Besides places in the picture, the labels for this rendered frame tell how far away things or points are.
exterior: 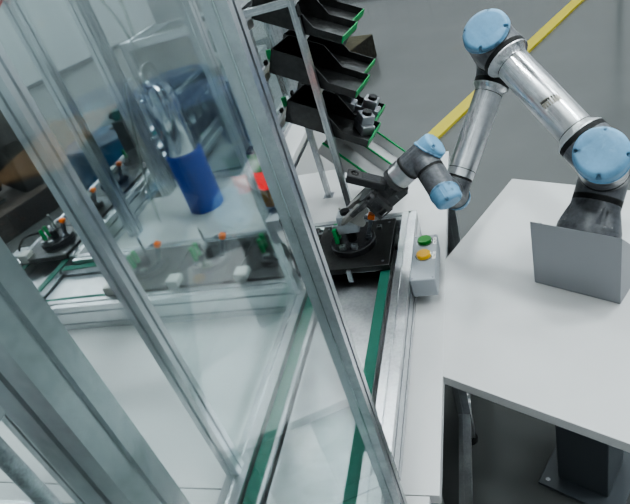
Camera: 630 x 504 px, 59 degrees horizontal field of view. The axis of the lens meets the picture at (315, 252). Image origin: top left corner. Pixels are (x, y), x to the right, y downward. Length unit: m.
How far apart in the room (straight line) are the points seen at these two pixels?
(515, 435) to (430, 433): 1.07
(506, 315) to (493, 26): 0.72
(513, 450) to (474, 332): 0.90
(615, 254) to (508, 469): 1.06
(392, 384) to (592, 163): 0.65
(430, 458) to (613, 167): 0.74
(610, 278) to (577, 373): 0.26
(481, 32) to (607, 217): 0.54
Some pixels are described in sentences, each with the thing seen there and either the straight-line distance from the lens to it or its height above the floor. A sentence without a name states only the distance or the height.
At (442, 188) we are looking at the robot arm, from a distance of 1.47.
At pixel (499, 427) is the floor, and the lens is 2.39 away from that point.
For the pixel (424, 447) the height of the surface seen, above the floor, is 0.86.
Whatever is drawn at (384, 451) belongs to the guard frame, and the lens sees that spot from 0.97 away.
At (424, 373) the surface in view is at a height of 0.86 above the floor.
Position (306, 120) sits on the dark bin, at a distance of 1.81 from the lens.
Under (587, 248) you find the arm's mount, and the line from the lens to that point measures 1.50.
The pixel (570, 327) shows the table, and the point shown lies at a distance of 1.51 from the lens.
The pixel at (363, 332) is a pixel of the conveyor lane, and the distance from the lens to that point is 1.49.
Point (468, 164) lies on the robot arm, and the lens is 1.61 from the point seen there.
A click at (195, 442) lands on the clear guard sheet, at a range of 0.45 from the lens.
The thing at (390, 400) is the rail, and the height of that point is 0.96.
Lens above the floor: 1.91
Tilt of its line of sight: 33 degrees down
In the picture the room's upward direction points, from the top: 19 degrees counter-clockwise
